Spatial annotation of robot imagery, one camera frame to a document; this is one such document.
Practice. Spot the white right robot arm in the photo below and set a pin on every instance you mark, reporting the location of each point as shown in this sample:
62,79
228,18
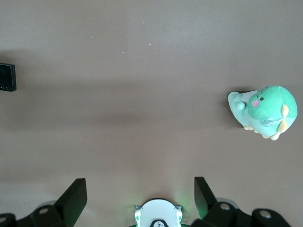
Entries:
156,211

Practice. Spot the green dinosaur plush toy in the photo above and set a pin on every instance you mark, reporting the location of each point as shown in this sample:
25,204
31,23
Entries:
267,108

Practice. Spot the brown table cover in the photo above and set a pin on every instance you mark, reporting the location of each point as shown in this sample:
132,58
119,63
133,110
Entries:
142,142

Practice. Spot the black phone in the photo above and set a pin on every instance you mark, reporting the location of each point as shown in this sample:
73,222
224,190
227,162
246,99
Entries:
7,75

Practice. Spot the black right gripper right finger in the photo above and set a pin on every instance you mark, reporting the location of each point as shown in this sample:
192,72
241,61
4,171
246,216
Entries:
204,198

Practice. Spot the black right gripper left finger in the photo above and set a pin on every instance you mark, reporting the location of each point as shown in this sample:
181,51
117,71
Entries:
71,198

